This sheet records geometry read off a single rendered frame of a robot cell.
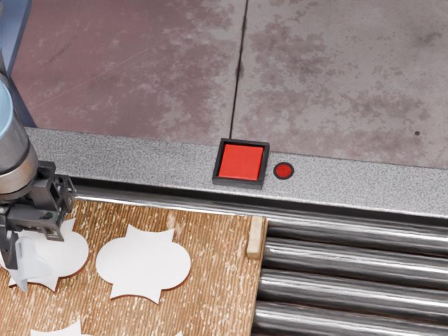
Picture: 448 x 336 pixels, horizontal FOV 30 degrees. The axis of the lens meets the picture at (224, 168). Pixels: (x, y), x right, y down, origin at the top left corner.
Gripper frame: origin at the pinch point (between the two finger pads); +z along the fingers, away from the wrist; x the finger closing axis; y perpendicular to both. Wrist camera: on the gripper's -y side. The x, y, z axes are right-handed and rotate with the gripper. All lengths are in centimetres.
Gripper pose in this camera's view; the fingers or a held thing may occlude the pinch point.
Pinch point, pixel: (36, 241)
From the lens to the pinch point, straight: 121.2
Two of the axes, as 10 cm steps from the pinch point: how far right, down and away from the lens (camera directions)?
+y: 9.8, 1.0, -1.5
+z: 0.7, 5.3, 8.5
